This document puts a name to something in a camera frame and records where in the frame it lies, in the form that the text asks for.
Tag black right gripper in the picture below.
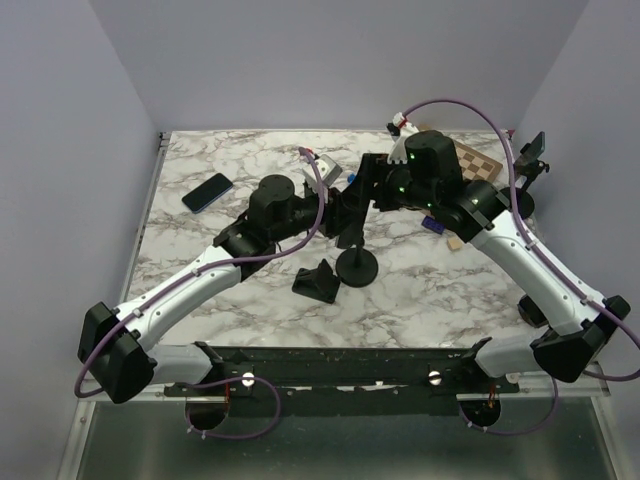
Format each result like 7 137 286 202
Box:
342 153 437 212

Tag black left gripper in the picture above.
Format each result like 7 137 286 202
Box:
271 183 364 244

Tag black round-base phone stand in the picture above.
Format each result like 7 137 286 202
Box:
335 220 379 288

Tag dark blue phone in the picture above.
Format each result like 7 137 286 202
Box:
181 173 233 214

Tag black ball-joint phone stand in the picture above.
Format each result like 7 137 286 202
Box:
514 142 550 219

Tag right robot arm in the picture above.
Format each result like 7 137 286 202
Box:
352 131 630 392

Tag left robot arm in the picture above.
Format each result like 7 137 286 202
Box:
78 175 371 404

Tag black folding phone holder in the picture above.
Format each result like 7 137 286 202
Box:
292 259 341 304

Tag purple lego brick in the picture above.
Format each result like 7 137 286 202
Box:
421 216 446 235

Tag light wooden cube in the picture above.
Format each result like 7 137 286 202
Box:
447 237 464 251

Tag wooden chessboard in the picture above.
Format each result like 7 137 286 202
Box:
443 131 504 183

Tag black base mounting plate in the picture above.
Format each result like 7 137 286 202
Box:
164 346 519 418

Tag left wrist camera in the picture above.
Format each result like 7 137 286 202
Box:
302 154 343 192

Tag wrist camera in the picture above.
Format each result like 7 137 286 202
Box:
302 154 343 192
386 112 419 165

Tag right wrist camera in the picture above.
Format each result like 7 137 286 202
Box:
386 112 419 165

